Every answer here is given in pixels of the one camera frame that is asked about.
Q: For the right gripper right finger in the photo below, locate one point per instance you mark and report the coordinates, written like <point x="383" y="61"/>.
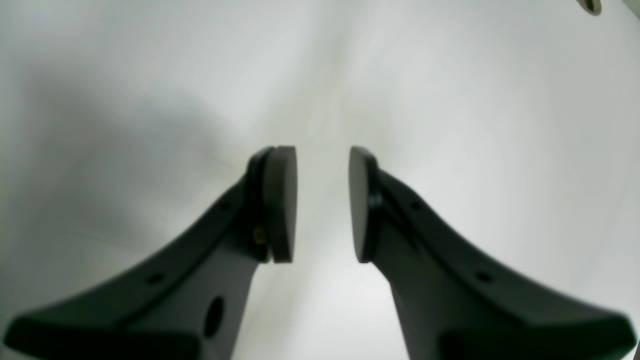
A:
<point x="455" y="302"/>

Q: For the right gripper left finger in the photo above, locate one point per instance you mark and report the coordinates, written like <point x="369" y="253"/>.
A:
<point x="187" y="301"/>

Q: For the right table cable grommet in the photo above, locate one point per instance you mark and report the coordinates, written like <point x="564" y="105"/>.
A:
<point x="592" y="7"/>

